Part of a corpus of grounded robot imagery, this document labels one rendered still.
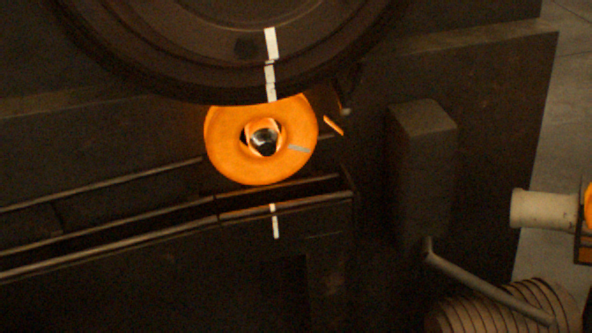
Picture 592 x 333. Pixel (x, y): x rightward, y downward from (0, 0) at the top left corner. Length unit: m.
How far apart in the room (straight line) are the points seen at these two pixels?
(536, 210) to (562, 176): 1.31
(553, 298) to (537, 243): 0.92
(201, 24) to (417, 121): 0.38
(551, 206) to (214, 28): 0.54
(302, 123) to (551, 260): 1.20
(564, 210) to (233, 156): 0.47
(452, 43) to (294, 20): 0.36
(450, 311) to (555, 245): 1.01
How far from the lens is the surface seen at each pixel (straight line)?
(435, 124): 0.86
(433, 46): 0.92
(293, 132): 0.82
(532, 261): 1.87
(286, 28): 0.63
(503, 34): 0.98
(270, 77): 0.72
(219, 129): 0.80
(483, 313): 0.96
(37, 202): 0.93
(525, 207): 0.92
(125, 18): 0.66
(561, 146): 2.39
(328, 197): 0.86
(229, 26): 0.62
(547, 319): 0.94
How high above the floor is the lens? 1.24
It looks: 35 degrees down
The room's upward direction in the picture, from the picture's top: 4 degrees counter-clockwise
